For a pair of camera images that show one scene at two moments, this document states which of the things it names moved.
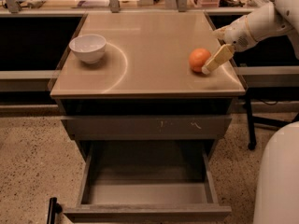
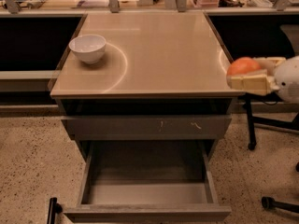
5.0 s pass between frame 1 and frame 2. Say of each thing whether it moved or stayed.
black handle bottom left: stayed
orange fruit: moved
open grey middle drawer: stayed
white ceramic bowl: stayed
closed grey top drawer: stayed
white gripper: moved
